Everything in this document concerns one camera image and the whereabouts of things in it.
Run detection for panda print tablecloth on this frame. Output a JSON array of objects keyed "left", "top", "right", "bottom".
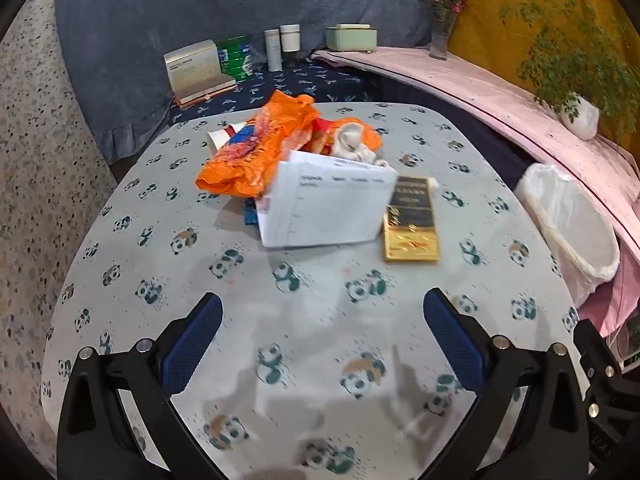
[{"left": 42, "top": 102, "right": 581, "bottom": 480}]

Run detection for navy printed cloth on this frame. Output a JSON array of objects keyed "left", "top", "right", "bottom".
[{"left": 170, "top": 60, "right": 382, "bottom": 126}]

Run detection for dark purple cloth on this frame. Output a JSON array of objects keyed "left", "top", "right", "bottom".
[{"left": 370, "top": 75, "right": 543, "bottom": 188}]

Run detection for pale green tin box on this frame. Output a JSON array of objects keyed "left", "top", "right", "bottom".
[{"left": 326, "top": 23, "right": 377, "bottom": 54}]

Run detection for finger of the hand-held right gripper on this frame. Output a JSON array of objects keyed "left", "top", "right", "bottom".
[{"left": 573, "top": 317, "right": 632, "bottom": 417}]

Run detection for green tissue pack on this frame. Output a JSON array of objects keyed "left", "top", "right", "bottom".
[{"left": 217, "top": 35, "right": 254, "bottom": 83}]

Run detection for crumpled white cloth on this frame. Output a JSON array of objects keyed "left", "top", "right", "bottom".
[{"left": 332, "top": 121, "right": 390, "bottom": 167}]

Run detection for glass vase with pink flowers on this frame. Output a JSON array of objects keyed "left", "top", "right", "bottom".
[{"left": 416, "top": 0, "right": 470, "bottom": 61}]

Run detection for green plant in white pot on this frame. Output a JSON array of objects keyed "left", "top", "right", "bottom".
[{"left": 500, "top": 0, "right": 640, "bottom": 142}]

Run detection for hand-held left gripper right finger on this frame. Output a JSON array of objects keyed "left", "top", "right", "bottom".
[{"left": 422, "top": 287, "right": 592, "bottom": 480}]

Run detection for black and gold box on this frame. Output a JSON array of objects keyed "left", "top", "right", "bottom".
[{"left": 383, "top": 175, "right": 441, "bottom": 263}]

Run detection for red and white paper cup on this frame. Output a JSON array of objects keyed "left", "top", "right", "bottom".
[{"left": 206, "top": 122, "right": 248, "bottom": 157}]

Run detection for blue grey backdrop cloth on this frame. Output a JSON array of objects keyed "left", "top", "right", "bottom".
[{"left": 54, "top": 0, "right": 463, "bottom": 163}]

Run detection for orange plastic bag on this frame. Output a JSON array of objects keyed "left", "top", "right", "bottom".
[{"left": 196, "top": 90, "right": 386, "bottom": 198}]

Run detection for pink cloth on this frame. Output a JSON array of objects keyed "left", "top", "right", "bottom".
[{"left": 312, "top": 46, "right": 640, "bottom": 261}]

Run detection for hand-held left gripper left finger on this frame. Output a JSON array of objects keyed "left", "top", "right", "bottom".
[{"left": 56, "top": 292, "right": 224, "bottom": 480}]

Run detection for bin with white liner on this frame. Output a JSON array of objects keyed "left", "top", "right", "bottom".
[{"left": 515, "top": 162, "right": 621, "bottom": 307}]

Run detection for white printed paper sheets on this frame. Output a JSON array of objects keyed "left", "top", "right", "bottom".
[{"left": 255, "top": 150, "right": 399, "bottom": 248}]

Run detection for white cylindrical jar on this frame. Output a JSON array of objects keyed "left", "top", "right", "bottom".
[{"left": 280, "top": 24, "right": 301, "bottom": 66}]

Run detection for beige cardboard box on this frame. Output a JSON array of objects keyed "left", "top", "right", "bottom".
[{"left": 163, "top": 40, "right": 238, "bottom": 109}]

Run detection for red snack packet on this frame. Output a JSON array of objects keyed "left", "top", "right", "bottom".
[{"left": 312, "top": 117, "right": 347, "bottom": 155}]

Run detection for tall white bottle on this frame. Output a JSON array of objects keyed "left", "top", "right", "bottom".
[{"left": 264, "top": 29, "right": 284, "bottom": 72}]

